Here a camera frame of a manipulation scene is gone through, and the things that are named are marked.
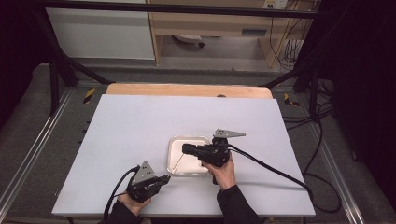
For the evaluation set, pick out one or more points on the black curtain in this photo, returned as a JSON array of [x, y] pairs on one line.
[[18, 53], [364, 93]]

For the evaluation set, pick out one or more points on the light wooden table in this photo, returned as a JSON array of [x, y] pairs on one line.
[[186, 90]]

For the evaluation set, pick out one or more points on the aluminium floor rail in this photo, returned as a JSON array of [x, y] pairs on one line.
[[34, 143], [334, 168]]

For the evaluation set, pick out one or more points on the black metal frame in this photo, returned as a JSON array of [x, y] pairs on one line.
[[174, 8]]

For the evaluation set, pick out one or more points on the square white tray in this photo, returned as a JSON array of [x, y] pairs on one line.
[[186, 166]]

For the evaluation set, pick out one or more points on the white cabinet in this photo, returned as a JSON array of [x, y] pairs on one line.
[[99, 34]]

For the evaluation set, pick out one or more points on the person's left hand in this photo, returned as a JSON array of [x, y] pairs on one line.
[[134, 206]]

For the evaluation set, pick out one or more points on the thin wooden skewer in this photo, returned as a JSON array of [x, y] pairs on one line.
[[178, 162]]

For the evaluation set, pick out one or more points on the yellow black tape marker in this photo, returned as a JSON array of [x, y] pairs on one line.
[[289, 100], [89, 95]]

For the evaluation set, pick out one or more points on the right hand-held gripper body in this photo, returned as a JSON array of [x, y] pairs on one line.
[[214, 154]]

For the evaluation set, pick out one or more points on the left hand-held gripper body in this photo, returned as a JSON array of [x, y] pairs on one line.
[[141, 188]]

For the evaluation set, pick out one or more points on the white power strip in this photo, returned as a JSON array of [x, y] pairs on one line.
[[275, 3]]

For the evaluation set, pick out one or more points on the person's right hand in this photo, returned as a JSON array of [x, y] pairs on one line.
[[224, 175]]

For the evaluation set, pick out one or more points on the white wheeled base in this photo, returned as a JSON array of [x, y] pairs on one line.
[[188, 39]]

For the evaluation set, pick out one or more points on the light wooden desk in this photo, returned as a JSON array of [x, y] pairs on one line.
[[211, 23]]

